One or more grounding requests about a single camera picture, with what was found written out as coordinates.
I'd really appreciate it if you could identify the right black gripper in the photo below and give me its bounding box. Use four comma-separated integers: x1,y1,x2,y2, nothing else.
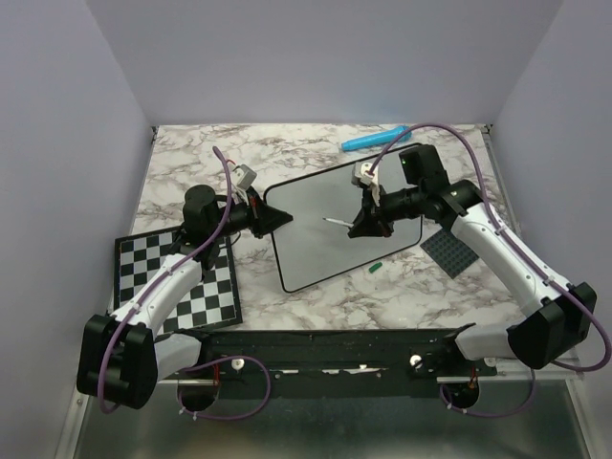
348,182,425,238

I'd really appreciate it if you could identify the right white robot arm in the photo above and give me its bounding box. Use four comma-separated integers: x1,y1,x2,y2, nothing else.
348,145,597,375

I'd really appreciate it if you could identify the black white checkerboard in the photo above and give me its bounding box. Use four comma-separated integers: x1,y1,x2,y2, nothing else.
109,227,243,335

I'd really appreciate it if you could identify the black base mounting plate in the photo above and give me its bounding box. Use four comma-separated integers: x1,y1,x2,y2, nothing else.
169,329,496,401

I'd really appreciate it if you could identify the black framed whiteboard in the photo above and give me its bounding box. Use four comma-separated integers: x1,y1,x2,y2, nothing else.
264,155,423,293

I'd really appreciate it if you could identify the green marker cap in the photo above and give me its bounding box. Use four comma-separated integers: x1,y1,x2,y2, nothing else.
368,261,383,273

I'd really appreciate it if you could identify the aluminium extrusion rail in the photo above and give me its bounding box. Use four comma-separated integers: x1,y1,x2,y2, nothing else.
495,350,582,381

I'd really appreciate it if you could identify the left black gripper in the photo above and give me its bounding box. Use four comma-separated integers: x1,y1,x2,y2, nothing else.
209,186,293,240

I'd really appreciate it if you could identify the blue toy microphone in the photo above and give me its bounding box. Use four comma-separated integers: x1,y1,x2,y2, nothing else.
340,125,411,152

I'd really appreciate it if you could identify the purple cable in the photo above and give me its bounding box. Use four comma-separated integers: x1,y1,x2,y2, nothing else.
367,123,612,420
97,146,276,425

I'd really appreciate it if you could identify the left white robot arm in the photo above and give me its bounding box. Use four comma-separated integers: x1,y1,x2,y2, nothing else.
76,185,294,412

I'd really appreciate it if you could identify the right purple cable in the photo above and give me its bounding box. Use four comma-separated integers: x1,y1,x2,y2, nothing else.
367,123,612,420

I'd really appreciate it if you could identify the grey lego baseplate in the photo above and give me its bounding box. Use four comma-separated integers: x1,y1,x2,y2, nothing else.
421,229,479,279

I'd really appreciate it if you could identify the green whiteboard marker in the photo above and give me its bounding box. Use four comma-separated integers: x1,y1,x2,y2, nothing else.
322,217,353,229

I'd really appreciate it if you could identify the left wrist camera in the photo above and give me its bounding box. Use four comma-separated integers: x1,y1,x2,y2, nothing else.
231,164,257,190

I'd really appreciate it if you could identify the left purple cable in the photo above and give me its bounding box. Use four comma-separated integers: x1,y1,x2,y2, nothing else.
97,146,276,425

